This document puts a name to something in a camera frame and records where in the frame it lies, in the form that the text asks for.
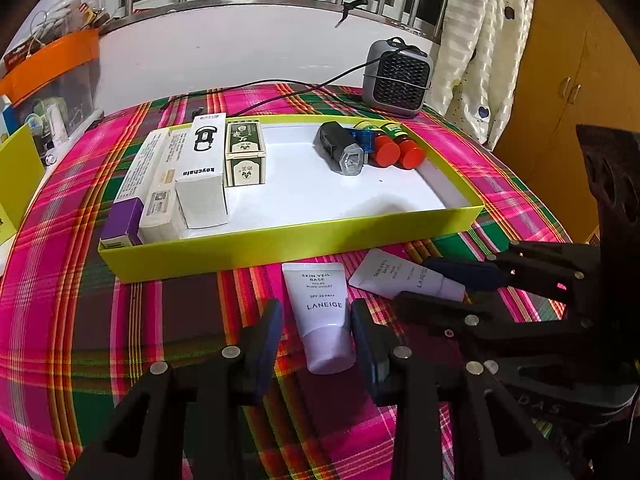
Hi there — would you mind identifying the wooden wardrobe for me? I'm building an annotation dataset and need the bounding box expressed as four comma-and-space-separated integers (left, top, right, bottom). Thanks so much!
492, 0, 640, 246

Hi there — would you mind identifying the purple and white long box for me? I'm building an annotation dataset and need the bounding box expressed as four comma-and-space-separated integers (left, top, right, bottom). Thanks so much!
100, 128, 173, 251

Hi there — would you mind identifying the green and white patterned box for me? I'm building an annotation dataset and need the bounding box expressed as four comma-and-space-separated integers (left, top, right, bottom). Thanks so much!
224, 119, 267, 188

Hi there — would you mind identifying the cream spotted curtain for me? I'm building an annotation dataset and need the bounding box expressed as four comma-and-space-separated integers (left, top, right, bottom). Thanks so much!
432, 0, 536, 146

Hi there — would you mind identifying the black power cable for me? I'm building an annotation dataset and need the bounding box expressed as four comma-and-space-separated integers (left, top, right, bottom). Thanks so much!
160, 52, 401, 116

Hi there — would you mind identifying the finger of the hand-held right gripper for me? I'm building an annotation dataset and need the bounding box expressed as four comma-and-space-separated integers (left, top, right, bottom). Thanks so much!
422, 241, 601, 318
392, 291, 626, 413

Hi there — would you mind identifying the clear storage bin orange lid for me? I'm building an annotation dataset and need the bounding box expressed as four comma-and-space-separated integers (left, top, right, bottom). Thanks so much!
0, 27, 103, 133

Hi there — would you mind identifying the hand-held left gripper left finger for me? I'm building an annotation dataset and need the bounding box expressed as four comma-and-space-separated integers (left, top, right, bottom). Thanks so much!
67, 299, 284, 480

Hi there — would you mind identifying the black clip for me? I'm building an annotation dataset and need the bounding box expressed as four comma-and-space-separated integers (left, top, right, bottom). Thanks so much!
336, 0, 370, 26

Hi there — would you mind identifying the small lavender cosmetic tube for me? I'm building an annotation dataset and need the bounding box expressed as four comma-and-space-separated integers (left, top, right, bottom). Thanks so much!
348, 248, 467, 303

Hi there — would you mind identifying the large lavender cosmetic tube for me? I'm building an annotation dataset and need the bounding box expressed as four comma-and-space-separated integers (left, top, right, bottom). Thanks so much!
281, 262, 357, 376

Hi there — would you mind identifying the white slim box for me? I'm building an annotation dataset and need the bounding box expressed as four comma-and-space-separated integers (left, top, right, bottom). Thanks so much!
139, 127, 197, 245

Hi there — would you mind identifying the pile of packets and cables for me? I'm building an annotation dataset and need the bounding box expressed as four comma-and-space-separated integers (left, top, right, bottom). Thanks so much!
0, 0, 113, 73

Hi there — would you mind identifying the yellow-green deep box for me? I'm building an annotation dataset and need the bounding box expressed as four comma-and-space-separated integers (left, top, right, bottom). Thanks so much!
0, 122, 47, 248

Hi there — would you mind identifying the white tube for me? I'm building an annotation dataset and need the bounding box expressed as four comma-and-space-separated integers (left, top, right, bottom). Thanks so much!
47, 107, 68, 148

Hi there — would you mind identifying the yellow-green shallow box tray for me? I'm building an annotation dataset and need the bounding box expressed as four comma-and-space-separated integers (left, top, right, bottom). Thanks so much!
97, 114, 485, 284

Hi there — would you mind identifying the grey desktop heater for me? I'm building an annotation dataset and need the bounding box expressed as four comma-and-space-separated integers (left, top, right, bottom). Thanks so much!
361, 36, 433, 120

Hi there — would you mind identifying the blue transparent plastic box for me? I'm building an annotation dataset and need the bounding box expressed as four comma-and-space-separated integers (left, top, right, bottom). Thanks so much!
350, 127, 378, 153

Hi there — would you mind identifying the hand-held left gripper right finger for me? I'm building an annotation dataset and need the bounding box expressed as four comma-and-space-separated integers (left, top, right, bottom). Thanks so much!
350, 298, 571, 480

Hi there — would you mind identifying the white keychain picture box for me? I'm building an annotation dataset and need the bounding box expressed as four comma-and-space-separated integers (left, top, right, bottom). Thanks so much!
175, 114, 230, 229

